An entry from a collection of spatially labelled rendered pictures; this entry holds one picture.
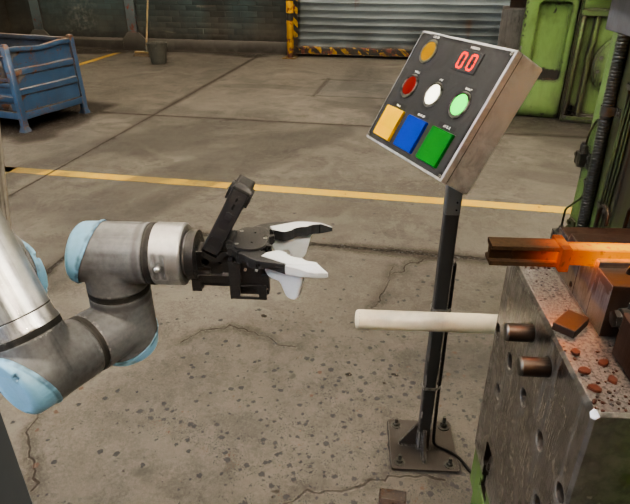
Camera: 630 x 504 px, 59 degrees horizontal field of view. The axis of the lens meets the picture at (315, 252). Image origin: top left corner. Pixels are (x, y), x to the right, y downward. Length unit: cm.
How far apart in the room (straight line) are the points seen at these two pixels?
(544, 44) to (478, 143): 462
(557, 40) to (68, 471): 510
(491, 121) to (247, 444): 122
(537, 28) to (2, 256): 531
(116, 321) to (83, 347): 6
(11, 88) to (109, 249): 470
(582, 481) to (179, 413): 146
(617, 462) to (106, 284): 68
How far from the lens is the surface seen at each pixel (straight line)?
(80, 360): 83
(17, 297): 80
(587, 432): 73
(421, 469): 181
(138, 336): 88
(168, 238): 79
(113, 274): 82
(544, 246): 81
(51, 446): 203
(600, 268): 83
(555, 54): 578
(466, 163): 117
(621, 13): 85
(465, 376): 216
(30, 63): 559
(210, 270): 81
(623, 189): 112
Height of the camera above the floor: 136
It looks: 28 degrees down
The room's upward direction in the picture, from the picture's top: straight up
